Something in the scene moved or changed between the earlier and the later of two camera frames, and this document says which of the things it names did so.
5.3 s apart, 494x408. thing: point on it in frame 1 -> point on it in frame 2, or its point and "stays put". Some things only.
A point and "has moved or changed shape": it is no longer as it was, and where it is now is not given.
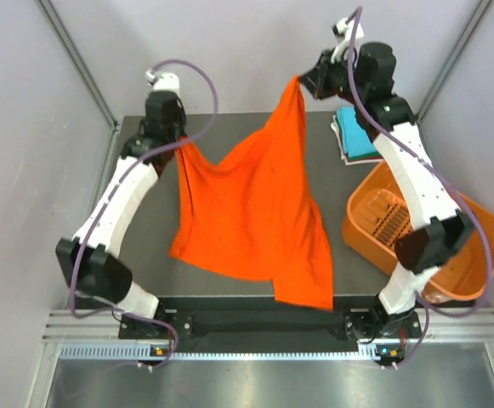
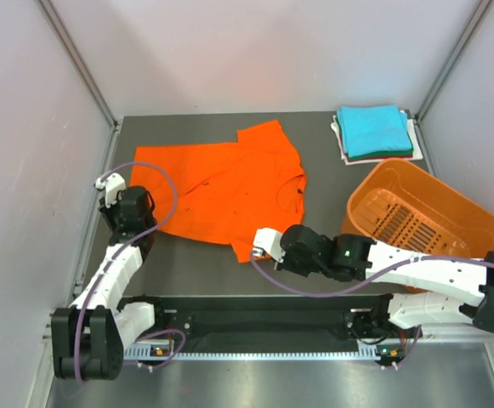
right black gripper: x=316 y=79 -> x=287 y=266
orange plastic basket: x=377 y=215 stays put
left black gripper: x=180 y=133 -> x=107 y=212
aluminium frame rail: x=80 y=62 stays put
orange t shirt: x=259 y=216 has moved or changed shape
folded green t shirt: x=374 y=154 stays put
